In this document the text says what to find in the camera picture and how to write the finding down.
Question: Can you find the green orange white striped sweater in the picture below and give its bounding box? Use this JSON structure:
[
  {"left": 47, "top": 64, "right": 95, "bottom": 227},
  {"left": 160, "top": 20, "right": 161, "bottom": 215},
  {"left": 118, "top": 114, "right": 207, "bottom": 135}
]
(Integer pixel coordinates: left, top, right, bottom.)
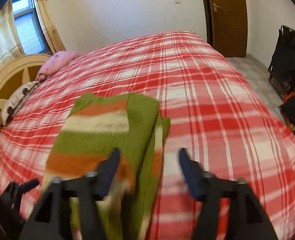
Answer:
[{"left": 41, "top": 93, "right": 170, "bottom": 239}]

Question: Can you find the white patterned cloth at headboard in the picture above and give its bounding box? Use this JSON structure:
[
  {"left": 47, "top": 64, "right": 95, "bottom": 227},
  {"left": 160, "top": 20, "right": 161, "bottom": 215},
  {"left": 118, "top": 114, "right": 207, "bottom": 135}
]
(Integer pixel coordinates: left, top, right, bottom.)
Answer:
[{"left": 0, "top": 81, "right": 40, "bottom": 126}]

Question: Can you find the red white plaid bedspread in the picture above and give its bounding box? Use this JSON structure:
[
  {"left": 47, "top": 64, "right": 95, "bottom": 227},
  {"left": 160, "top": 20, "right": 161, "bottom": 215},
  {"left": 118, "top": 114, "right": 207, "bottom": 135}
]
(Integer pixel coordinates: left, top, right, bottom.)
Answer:
[{"left": 0, "top": 31, "right": 295, "bottom": 239}]

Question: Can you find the beige round wooden headboard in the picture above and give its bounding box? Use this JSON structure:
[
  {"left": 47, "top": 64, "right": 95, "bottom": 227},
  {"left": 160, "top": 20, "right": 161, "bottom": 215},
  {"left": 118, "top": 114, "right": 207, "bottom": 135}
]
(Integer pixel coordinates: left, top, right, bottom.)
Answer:
[{"left": 0, "top": 54, "right": 50, "bottom": 131}]

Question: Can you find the pink pillow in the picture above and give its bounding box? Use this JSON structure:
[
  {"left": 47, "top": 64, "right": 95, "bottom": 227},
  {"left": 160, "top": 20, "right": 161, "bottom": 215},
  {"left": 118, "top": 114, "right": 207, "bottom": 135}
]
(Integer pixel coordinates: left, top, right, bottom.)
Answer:
[{"left": 35, "top": 50, "right": 79, "bottom": 81}]

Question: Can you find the beige patterned curtain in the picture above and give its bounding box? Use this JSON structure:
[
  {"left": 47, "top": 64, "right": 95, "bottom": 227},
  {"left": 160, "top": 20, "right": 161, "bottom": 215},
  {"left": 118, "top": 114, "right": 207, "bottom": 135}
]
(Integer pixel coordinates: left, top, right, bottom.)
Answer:
[{"left": 0, "top": 0, "right": 65, "bottom": 71}]

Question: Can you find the window with blue glass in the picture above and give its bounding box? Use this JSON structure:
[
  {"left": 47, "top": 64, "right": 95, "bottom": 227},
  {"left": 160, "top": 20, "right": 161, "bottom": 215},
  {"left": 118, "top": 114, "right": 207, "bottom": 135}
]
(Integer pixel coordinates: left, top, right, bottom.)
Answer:
[{"left": 12, "top": 0, "right": 51, "bottom": 55}]

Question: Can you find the black folding chair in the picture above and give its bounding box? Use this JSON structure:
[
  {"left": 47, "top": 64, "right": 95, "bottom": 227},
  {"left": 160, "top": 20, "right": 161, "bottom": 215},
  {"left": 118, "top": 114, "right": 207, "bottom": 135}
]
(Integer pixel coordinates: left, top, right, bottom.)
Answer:
[{"left": 268, "top": 25, "right": 295, "bottom": 99}]

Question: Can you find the brown wooden door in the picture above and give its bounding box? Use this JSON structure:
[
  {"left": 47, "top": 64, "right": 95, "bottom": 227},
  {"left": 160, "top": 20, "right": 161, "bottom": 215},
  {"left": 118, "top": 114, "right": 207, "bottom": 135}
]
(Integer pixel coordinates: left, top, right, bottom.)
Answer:
[{"left": 203, "top": 0, "right": 248, "bottom": 57}]

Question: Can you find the silver door handle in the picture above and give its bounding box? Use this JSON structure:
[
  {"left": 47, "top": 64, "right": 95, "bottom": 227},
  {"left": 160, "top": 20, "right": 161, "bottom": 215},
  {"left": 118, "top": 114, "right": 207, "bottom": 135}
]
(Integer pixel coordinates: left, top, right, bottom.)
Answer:
[{"left": 213, "top": 3, "right": 222, "bottom": 12}]

